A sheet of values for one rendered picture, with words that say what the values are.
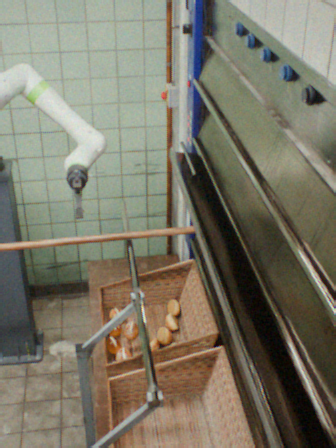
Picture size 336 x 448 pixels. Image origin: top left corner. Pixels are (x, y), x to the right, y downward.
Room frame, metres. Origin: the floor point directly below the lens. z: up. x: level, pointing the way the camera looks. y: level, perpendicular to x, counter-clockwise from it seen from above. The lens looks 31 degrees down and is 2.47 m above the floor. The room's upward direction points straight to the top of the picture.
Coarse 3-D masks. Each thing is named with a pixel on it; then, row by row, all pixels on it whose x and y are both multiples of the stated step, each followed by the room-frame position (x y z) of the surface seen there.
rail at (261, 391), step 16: (176, 160) 2.26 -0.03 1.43; (192, 208) 1.85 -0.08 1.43; (208, 240) 1.64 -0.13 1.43; (208, 256) 1.56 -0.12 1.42; (224, 288) 1.38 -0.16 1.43; (240, 336) 1.17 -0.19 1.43; (256, 368) 1.05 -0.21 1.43; (256, 384) 1.00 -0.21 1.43; (272, 416) 0.90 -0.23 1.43; (272, 432) 0.86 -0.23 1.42
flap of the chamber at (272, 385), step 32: (192, 160) 2.33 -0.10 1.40; (192, 192) 2.02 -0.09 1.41; (224, 224) 1.80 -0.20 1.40; (224, 256) 1.58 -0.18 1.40; (256, 288) 1.42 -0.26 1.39; (256, 320) 1.27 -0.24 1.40; (256, 352) 1.13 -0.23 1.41; (288, 352) 1.15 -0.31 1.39; (288, 384) 1.03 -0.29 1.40; (288, 416) 0.92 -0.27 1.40
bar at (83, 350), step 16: (128, 224) 2.17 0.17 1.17; (128, 240) 2.04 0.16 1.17; (128, 256) 1.93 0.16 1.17; (144, 304) 1.67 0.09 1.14; (112, 320) 1.67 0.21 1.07; (144, 320) 1.54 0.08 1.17; (96, 336) 1.65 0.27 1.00; (144, 336) 1.46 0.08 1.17; (80, 352) 1.63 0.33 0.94; (144, 352) 1.39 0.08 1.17; (80, 368) 1.63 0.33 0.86; (80, 384) 1.62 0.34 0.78; (160, 400) 1.19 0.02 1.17; (144, 416) 1.19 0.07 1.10; (112, 432) 1.19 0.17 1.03
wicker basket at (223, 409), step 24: (192, 360) 1.74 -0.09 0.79; (216, 360) 1.75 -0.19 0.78; (120, 384) 1.70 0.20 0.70; (144, 384) 1.72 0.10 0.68; (168, 384) 1.73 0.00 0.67; (192, 384) 1.74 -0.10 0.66; (216, 384) 1.68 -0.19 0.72; (120, 408) 1.68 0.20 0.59; (168, 408) 1.67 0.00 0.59; (192, 408) 1.68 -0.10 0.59; (216, 408) 1.60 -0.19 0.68; (240, 408) 1.44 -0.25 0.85; (144, 432) 1.55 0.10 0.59; (168, 432) 1.55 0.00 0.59; (192, 432) 1.56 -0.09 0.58; (216, 432) 1.52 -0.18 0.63; (240, 432) 1.38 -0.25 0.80
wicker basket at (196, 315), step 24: (192, 264) 2.36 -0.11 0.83; (120, 288) 2.32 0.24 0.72; (144, 288) 2.34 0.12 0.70; (168, 288) 2.36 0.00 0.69; (192, 288) 2.26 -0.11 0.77; (168, 312) 2.30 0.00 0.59; (192, 312) 2.16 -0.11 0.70; (120, 336) 2.12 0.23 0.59; (192, 336) 2.06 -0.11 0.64; (216, 336) 1.84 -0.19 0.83; (120, 360) 1.79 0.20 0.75; (168, 360) 1.81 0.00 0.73
